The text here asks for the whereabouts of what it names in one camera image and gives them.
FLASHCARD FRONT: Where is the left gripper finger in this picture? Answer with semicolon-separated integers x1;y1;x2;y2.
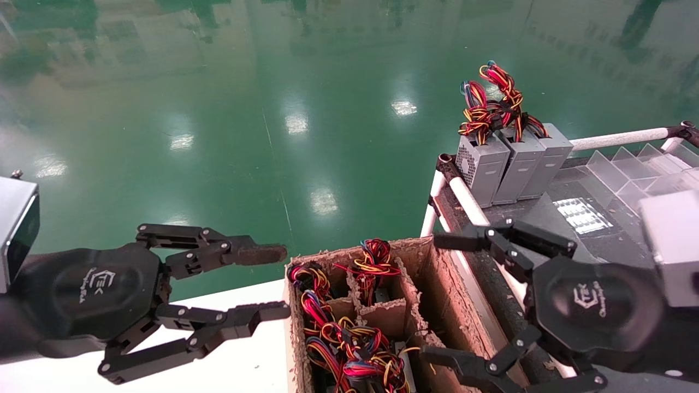
135;223;288;280

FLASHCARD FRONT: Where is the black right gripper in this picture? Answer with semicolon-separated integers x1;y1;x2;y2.
420;218;699;393

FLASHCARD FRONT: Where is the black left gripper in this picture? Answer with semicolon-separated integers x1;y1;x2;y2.
11;243;291;385

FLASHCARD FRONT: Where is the worn cardboard divider box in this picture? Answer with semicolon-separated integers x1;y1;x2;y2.
283;236;533;393

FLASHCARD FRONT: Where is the clear acrylic divider tray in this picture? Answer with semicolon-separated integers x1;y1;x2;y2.
584;143;699;216

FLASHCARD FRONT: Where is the power supply with wire bundle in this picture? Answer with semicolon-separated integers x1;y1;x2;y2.
339;349;421;393
319;322;394;361
334;239;402;306
288;263;331;298
299;292;336;335
306;336;350;393

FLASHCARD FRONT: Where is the short white frame pipe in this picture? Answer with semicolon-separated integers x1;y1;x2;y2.
419;172;448;238

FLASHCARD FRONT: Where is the grey power supply with wires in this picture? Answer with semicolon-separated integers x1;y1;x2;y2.
479;60;547;205
455;81;511;209
519;112;574;201

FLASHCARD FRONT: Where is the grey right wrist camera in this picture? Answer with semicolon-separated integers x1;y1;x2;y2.
638;190;699;309

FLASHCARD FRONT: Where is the white frame pipe black joint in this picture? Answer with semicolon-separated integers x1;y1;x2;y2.
568;121;699;153

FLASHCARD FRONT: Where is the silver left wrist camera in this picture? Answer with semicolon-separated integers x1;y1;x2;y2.
0;170;40;294

